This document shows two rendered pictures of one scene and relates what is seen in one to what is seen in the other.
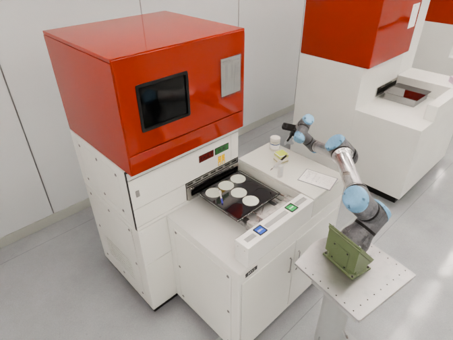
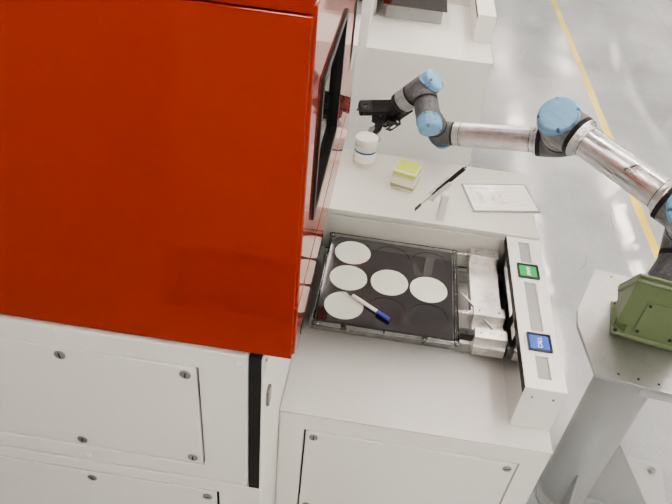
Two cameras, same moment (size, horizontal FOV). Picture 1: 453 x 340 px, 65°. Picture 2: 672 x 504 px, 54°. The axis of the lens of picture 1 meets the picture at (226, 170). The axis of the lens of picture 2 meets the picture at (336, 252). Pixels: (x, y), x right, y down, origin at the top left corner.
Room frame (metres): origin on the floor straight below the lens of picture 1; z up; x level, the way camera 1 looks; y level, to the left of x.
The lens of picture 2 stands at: (0.92, 0.94, 2.06)
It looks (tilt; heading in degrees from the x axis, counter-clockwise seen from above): 39 degrees down; 316
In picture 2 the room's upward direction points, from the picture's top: 6 degrees clockwise
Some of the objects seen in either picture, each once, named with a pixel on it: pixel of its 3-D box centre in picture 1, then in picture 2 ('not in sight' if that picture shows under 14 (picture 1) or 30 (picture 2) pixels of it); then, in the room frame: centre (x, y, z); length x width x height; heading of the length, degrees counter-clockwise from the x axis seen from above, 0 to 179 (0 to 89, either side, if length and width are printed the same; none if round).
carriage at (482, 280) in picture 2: (272, 216); (484, 303); (1.58, -0.26, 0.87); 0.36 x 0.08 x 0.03; 133
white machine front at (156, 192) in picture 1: (189, 174); (295, 285); (1.80, 0.22, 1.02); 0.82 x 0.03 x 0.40; 133
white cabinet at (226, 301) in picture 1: (256, 251); (401, 384); (1.74, -0.20, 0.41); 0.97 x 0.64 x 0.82; 133
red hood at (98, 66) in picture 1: (151, 82); (144, 64); (2.03, 0.44, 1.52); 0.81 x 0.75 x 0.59; 133
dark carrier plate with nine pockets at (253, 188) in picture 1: (238, 193); (388, 284); (1.77, -0.07, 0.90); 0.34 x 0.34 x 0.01; 43
